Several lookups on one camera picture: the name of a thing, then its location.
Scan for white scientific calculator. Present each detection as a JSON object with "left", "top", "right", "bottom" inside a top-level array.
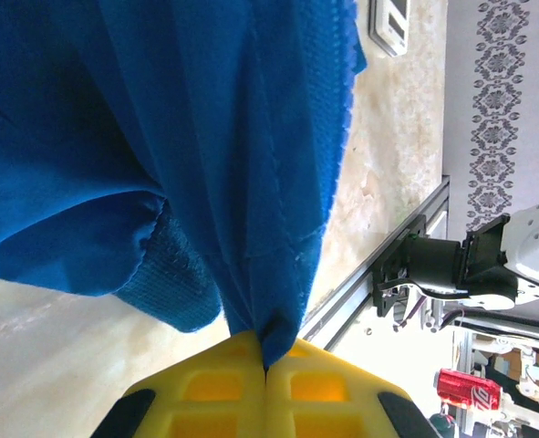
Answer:
[{"left": 368, "top": 0, "right": 410, "bottom": 59}]

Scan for blue red white zip jacket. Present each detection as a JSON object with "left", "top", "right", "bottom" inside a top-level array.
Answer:
[{"left": 0, "top": 0, "right": 369, "bottom": 369}]

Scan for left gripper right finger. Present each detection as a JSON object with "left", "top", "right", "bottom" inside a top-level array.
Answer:
[{"left": 267, "top": 338, "right": 441, "bottom": 438}]

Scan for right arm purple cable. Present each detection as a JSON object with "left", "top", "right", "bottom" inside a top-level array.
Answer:
[{"left": 394, "top": 296, "right": 425, "bottom": 329}]

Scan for red soda can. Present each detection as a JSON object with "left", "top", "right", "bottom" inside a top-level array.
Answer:
[{"left": 435, "top": 367, "right": 503, "bottom": 412}]

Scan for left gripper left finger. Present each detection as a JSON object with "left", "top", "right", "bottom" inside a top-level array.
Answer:
[{"left": 90, "top": 330, "right": 268, "bottom": 438}]

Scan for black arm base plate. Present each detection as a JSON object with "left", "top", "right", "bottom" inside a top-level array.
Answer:
[{"left": 371, "top": 225, "right": 419, "bottom": 318}]

